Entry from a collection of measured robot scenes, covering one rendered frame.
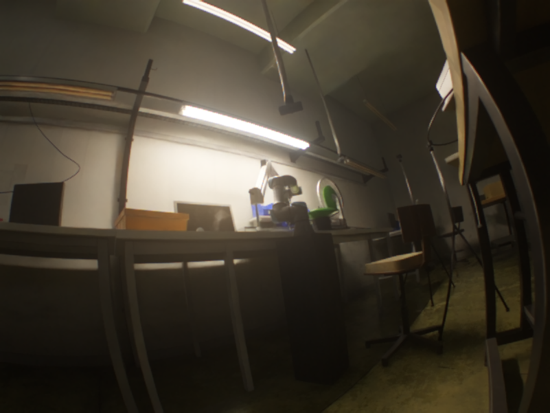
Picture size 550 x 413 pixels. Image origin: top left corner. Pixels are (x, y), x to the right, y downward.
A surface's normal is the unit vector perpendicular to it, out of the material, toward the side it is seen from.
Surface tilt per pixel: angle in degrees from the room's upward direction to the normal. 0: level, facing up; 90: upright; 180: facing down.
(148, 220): 94
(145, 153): 90
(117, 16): 180
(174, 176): 90
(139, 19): 180
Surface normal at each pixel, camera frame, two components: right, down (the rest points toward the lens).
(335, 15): 0.14, 0.96
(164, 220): 0.73, -0.20
